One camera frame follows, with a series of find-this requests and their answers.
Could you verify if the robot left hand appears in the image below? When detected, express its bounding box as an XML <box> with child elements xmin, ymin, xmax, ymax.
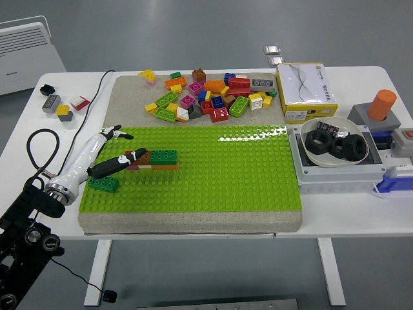
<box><xmin>48</xmin><ymin>125</ymin><xmax>148</xmax><ymax>195</ymax></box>

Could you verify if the dark green six-stud brick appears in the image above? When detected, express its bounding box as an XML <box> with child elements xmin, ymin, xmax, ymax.
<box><xmin>87</xmin><ymin>176</ymin><xmax>119</xmax><ymax>194</ymax></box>

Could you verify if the lime green toy brick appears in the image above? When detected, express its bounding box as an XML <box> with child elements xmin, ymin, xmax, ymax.
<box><xmin>154</xmin><ymin>107</ymin><xmax>177</xmax><ymax>123</ymax></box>
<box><xmin>154</xmin><ymin>91</ymin><xmax>179</xmax><ymax>109</ymax></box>
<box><xmin>228</xmin><ymin>95</ymin><xmax>249</xmax><ymax>118</ymax></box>

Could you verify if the orange long toy brick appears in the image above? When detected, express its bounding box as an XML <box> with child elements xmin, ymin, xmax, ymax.
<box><xmin>165</xmin><ymin>76</ymin><xmax>188</xmax><ymax>91</ymax></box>

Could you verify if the green studded baseplate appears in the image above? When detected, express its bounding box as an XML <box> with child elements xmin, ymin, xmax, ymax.
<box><xmin>79</xmin><ymin>125</ymin><xmax>303</xmax><ymax>213</ymax></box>

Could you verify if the red long toy brick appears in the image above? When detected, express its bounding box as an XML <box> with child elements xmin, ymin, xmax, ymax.
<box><xmin>228</xmin><ymin>77</ymin><xmax>252</xmax><ymax>90</ymax></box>
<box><xmin>227</xmin><ymin>87</ymin><xmax>251</xmax><ymax>98</ymax></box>

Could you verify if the yellow and grey brick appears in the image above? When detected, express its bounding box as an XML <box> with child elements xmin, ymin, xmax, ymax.
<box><xmin>55</xmin><ymin>105</ymin><xmax>74</xmax><ymax>122</ymax></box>

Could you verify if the white and red brick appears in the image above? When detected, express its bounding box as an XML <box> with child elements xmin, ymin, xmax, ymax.
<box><xmin>70</xmin><ymin>95</ymin><xmax>91</xmax><ymax>112</ymax></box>

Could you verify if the grey three-hole brick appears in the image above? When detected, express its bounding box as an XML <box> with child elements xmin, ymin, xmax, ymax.
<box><xmin>41</xmin><ymin>94</ymin><xmax>61</xmax><ymax>114</ymax></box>
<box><xmin>250</xmin><ymin>78</ymin><xmax>275</xmax><ymax>92</ymax></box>

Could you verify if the grey-brown foam mat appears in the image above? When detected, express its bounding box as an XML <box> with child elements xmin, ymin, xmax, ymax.
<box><xmin>77</xmin><ymin>74</ymin><xmax>303</xmax><ymax>235</ymax></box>

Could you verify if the dark green long brick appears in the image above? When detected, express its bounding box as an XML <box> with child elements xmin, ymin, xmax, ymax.
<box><xmin>150</xmin><ymin>149</ymin><xmax>179</xmax><ymax>165</ymax></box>

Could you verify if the white panel heater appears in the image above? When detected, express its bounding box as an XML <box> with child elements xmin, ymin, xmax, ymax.
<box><xmin>0</xmin><ymin>15</ymin><xmax>68</xmax><ymax>96</ymax></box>

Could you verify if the white table leg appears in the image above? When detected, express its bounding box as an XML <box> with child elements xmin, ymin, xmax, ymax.
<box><xmin>316</xmin><ymin>238</ymin><xmax>347</xmax><ymax>307</ymax></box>
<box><xmin>83</xmin><ymin>239</ymin><xmax>113</xmax><ymax>307</ymax></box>

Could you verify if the white and yellow brick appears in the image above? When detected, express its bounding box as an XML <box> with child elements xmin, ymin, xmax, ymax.
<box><xmin>248</xmin><ymin>92</ymin><xmax>265</xmax><ymax>111</ymax></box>

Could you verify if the large black hex nut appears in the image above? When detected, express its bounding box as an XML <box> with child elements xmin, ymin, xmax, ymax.
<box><xmin>341</xmin><ymin>134</ymin><xmax>368</xmax><ymax>161</ymax></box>
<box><xmin>305</xmin><ymin>130</ymin><xmax>333</xmax><ymax>156</ymax></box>

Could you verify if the white and yellow cardboard box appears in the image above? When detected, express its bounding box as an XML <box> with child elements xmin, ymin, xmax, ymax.
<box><xmin>274</xmin><ymin>62</ymin><xmax>339</xmax><ymax>125</ymax></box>

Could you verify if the purple circuit board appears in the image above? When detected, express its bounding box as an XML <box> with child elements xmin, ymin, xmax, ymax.
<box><xmin>315</xmin><ymin>121</ymin><xmax>340</xmax><ymax>136</ymax></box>

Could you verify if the small black hex nut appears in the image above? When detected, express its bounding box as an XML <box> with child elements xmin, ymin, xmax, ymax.
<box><xmin>329</xmin><ymin>137</ymin><xmax>346</xmax><ymax>159</ymax></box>

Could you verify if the grey junction box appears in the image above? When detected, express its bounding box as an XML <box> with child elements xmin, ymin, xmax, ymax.
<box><xmin>288</xmin><ymin>124</ymin><xmax>387</xmax><ymax>194</ymax></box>

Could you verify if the white bowl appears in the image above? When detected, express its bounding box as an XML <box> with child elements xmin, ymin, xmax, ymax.
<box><xmin>299</xmin><ymin>116</ymin><xmax>369</xmax><ymax>168</ymax></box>

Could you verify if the grey block with hole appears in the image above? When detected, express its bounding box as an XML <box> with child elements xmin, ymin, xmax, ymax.
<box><xmin>347</xmin><ymin>103</ymin><xmax>402</xmax><ymax>133</ymax></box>

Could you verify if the dark blue device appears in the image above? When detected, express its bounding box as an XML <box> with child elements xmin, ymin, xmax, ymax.
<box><xmin>370</xmin><ymin>130</ymin><xmax>394</xmax><ymax>151</ymax></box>

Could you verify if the orange cylinder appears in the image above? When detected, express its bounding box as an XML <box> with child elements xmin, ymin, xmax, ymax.
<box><xmin>367</xmin><ymin>89</ymin><xmax>398</xmax><ymax>122</ymax></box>

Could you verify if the blue plastic block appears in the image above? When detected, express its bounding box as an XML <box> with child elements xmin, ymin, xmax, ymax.
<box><xmin>377</xmin><ymin>167</ymin><xmax>413</xmax><ymax>194</ymax></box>

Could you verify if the grey box with red button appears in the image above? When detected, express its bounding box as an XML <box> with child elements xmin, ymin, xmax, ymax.
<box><xmin>390</xmin><ymin>127</ymin><xmax>413</xmax><ymax>155</ymax></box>

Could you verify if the black power cord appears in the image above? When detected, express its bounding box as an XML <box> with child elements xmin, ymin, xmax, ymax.
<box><xmin>41</xmin><ymin>69</ymin><xmax>116</xmax><ymax>295</ymax></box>

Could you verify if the white cable tie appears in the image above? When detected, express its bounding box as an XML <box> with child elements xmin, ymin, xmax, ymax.
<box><xmin>370</xmin><ymin>182</ymin><xmax>388</xmax><ymax>201</ymax></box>

